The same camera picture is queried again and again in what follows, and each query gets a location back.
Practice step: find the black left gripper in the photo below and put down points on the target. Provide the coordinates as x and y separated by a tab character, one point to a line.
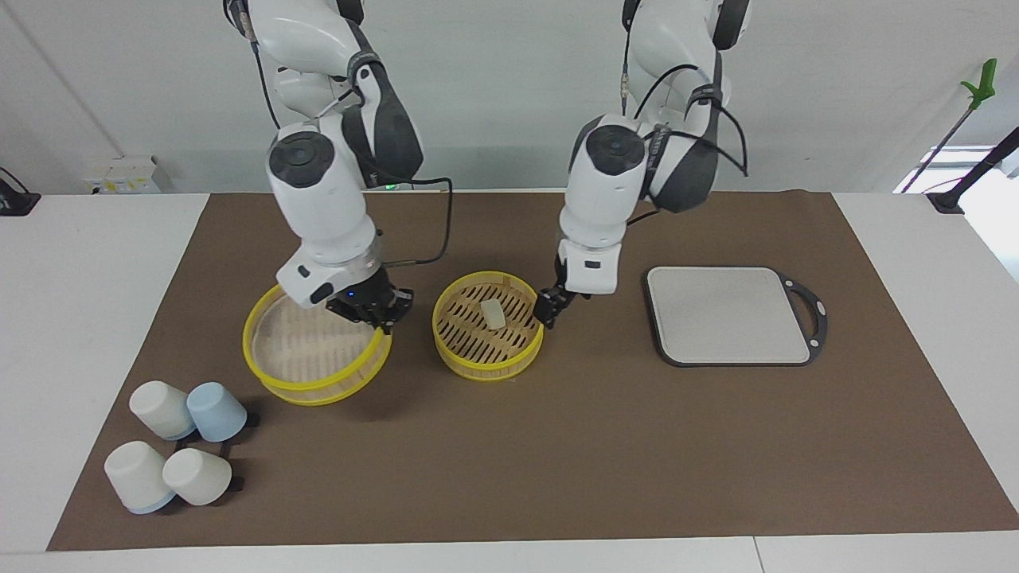
573	298

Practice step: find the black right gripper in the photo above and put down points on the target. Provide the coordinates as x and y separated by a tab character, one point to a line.
362	296

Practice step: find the cream white bun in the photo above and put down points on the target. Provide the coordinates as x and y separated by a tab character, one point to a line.
493	313

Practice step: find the yellow rimmed steamer basket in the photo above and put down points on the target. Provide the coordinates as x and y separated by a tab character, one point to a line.
302	350

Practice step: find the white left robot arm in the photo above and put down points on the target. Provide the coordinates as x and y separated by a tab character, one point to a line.
605	183

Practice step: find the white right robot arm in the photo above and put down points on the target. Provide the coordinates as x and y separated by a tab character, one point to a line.
318	191

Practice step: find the yellow bamboo steamer base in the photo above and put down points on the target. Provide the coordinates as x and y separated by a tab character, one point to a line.
478	354

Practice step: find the brown table mat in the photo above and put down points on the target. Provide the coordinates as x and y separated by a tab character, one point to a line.
597	446

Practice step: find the grey cutting board, dark rim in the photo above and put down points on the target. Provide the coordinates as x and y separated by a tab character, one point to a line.
728	314

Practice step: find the light blue plastic cup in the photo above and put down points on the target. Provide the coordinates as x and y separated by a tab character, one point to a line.
216	411

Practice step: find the white plastic cup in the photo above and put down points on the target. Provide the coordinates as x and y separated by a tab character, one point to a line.
137	473
197	476
159	408

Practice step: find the white box with yellow labels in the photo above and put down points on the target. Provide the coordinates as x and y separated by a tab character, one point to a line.
127	175

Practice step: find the black stand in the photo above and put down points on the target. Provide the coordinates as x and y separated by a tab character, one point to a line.
955	191

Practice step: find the green tipped pole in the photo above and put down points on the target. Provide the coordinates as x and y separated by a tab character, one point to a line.
983	83

